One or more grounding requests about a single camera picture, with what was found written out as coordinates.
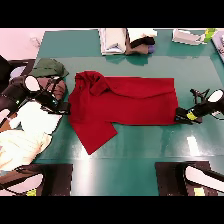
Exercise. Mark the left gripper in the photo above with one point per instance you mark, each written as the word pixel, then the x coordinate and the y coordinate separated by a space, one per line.
pixel 60 107

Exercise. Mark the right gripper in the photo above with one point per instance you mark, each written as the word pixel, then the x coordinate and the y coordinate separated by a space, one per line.
pixel 187 116

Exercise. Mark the red shirt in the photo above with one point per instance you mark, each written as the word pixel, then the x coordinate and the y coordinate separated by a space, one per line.
pixel 133 101

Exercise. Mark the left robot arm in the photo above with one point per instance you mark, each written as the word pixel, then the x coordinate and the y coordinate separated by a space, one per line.
pixel 18 91

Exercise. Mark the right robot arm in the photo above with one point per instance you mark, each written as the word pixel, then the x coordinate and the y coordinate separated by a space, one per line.
pixel 213 100

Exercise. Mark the dark green garment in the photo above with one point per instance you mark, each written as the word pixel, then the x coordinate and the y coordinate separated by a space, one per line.
pixel 48 67

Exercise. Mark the cream garment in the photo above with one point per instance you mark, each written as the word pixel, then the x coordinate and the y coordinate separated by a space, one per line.
pixel 20 148

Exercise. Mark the brown folded garment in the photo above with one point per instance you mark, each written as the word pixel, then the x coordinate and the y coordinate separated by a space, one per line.
pixel 137 50

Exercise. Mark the pale grey folded garment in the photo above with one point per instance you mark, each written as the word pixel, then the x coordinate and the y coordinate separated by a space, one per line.
pixel 112 40

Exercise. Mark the black folded garment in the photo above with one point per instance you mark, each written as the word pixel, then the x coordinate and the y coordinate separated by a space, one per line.
pixel 143 42

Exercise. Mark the white folded garment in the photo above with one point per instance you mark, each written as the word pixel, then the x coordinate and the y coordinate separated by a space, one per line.
pixel 141 33

